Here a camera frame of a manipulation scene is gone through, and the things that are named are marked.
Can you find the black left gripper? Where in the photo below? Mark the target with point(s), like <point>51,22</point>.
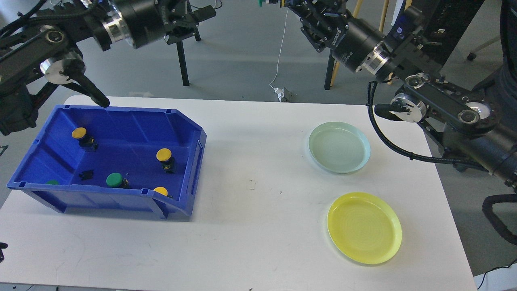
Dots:
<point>141,22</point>

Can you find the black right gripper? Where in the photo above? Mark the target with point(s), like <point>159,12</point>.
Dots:
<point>329,24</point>

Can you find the yellow push button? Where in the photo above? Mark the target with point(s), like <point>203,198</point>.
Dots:
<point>166,159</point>
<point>86,141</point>
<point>163,191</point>

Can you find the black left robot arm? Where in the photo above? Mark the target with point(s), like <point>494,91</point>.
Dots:
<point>39,51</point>

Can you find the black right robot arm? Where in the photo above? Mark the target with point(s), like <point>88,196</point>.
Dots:
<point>408,87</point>

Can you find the light green plate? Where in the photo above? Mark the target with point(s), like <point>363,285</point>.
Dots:
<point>339,147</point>

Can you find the yellow push button front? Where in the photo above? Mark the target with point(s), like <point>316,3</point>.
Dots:
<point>163,191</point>

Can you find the green push button front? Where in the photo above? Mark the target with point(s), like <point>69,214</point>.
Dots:
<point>116,180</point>

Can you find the yellow plate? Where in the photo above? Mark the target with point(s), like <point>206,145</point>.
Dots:
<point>364,228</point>

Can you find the black tripod legs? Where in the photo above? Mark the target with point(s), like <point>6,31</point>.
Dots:
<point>182,63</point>

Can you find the wooden pole left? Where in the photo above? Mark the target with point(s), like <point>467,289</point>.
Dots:
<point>355,8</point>

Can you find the wooden pole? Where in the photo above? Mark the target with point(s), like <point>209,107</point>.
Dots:
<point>401,6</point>
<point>355,8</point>
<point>383,15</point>

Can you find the black stand leg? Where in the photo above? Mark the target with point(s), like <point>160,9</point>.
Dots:
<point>331,71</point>

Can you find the wooden pole middle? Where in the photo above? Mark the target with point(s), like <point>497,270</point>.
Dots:
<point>383,15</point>

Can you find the white power adapter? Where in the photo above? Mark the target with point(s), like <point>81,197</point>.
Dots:
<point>284,95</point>

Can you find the wooden pole right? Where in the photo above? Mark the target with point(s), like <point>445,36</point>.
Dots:
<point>401,6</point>

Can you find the black computer tower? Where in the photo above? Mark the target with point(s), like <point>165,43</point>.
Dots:
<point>444,23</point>

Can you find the blue plastic bin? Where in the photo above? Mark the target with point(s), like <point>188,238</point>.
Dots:
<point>128,140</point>

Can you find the black office chair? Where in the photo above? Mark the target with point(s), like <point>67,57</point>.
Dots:
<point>473,52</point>

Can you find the small black part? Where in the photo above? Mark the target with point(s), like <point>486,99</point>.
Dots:
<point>86,175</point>

